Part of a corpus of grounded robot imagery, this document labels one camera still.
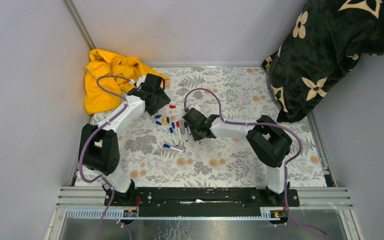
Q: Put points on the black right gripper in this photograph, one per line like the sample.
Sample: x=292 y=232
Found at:
x=196 y=138

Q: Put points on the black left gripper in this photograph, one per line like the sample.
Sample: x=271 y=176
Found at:
x=162 y=100

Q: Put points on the blue marker black eraser cap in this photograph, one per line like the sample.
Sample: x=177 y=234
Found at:
x=189 y=131

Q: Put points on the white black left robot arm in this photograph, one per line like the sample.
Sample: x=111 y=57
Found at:
x=99 y=153

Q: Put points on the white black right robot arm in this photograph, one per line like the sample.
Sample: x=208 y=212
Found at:
x=270 y=143

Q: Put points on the red cap marker left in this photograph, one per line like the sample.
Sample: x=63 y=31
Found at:
x=177 y=123

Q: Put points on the blue cap marker leftmost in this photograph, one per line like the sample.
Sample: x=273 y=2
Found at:
x=173 y=136

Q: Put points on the blue cap marker lying crosswise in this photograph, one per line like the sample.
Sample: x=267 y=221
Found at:
x=173 y=148

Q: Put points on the yellow crumpled cloth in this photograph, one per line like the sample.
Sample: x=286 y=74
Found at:
x=121 y=73

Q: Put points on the floral patterned table mat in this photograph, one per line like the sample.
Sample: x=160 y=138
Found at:
x=219 y=162

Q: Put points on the black floral blanket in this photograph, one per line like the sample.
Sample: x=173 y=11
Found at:
x=325 y=44

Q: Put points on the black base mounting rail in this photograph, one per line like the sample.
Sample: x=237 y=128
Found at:
x=201 y=202

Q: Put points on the aluminium frame rail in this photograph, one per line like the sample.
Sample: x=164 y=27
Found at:
x=87 y=202

